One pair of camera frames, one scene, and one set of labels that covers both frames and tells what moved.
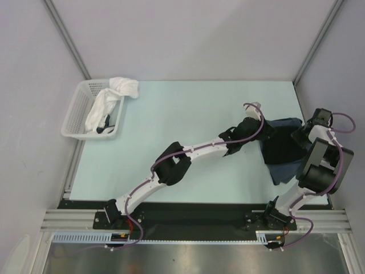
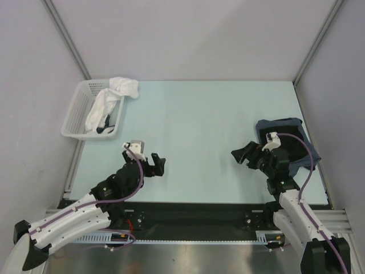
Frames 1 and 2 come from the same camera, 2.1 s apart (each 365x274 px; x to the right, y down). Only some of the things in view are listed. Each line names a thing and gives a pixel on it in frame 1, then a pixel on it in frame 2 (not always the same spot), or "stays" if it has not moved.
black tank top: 283,148 stays
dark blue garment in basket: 100,129 stays
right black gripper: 296,135 → 250,152
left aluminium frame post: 67,39 stays
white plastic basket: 79,108 stays
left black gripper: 266,132 → 158,165
